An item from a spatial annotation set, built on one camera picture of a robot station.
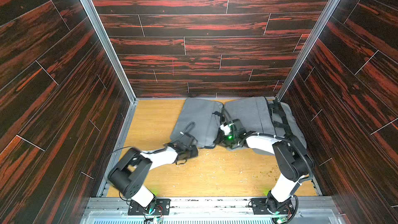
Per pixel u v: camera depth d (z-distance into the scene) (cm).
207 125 100
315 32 82
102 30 82
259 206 74
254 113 97
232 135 79
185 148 72
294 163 48
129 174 45
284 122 98
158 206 73
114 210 73
